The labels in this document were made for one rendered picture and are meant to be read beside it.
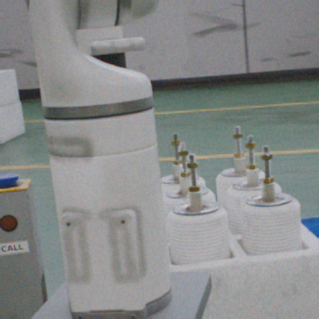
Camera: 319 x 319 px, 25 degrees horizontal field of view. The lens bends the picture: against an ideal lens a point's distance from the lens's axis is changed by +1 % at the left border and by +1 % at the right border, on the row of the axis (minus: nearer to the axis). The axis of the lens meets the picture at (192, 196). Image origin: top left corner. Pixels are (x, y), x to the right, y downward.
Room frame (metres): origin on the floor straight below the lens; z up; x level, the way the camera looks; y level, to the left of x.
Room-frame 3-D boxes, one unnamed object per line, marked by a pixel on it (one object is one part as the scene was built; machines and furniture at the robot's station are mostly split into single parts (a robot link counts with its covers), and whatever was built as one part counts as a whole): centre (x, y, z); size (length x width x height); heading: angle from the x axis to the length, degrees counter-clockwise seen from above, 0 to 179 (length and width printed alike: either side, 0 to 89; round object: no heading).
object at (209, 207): (1.11, 0.00, 0.25); 0.08 x 0.08 x 0.01
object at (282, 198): (1.12, -0.12, 0.25); 0.08 x 0.08 x 0.01
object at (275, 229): (1.12, -0.12, 0.16); 0.10 x 0.10 x 0.18
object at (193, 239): (1.11, 0.00, 0.16); 0.10 x 0.10 x 0.18
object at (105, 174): (0.61, 0.07, 0.39); 0.09 x 0.09 x 0.17; 80
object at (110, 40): (1.19, 0.12, 0.53); 0.11 x 0.09 x 0.06; 32
